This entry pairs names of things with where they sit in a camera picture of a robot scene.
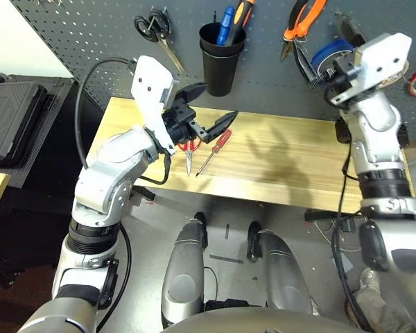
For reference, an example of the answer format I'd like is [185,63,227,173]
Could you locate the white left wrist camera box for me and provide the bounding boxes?
[130,55,180,156]

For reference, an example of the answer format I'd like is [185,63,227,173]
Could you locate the silver left robot leg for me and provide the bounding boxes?
[160,211,209,330]

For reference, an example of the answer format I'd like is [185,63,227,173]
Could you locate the black plastic cup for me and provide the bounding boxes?
[198,22,247,97]

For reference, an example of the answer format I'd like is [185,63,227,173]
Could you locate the grey perforated pegboard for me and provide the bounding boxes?
[10,0,416,153]

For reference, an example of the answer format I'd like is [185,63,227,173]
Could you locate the silver robot torso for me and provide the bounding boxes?
[159,307,365,333]

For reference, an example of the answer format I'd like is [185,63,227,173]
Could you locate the grey trouser leg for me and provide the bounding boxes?
[346,287,416,333]

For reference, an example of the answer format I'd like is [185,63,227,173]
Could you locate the orange and black screwdriver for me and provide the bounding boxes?
[224,0,257,48]

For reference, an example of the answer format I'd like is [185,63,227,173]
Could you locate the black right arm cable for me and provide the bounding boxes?
[331,138,375,333]

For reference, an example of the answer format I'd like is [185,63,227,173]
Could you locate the short black left wrist cable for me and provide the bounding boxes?
[138,151,173,186]

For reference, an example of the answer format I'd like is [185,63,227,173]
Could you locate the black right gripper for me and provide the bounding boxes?
[296,12,365,105]

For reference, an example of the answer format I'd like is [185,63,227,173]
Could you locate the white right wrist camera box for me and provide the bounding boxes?
[354,33,413,94]

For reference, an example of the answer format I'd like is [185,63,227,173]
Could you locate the red handled scissors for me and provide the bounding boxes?
[177,137,202,177]

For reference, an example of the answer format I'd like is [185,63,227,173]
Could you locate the small grey block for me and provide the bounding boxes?
[331,255,354,275]

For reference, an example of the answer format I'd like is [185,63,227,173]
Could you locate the blue tape roll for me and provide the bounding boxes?
[311,39,355,76]

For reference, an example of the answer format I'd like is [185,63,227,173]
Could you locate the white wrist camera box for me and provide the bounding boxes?
[130,55,180,156]
[354,33,413,94]

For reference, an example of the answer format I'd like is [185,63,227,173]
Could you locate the silver robot leg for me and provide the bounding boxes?
[246,221,315,315]
[160,211,209,330]

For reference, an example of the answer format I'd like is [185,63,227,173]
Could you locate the silver sneaker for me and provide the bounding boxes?
[358,267,381,296]

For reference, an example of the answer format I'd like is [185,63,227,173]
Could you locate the orange long nose pliers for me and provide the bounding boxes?
[280,0,329,62]

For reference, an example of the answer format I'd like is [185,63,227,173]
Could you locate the long black left arm cable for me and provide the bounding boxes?
[73,57,137,171]

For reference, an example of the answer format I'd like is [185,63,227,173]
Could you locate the red handled screwdriver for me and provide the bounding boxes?
[195,129,233,178]

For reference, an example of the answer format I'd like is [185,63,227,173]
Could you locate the black table leg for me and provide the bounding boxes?
[130,187,157,203]

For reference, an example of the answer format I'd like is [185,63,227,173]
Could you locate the blue handled screwdriver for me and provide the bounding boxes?
[216,6,236,46]

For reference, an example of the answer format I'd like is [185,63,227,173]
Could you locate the silver right robot leg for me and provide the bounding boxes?
[246,221,315,315]

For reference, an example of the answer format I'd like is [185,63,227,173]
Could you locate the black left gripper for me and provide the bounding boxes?
[162,82,239,145]

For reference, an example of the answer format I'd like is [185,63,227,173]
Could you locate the black handled scissors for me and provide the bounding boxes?
[134,7,185,73]

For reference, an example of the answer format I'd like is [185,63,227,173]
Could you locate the black plastic tool case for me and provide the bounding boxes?
[0,72,49,167]

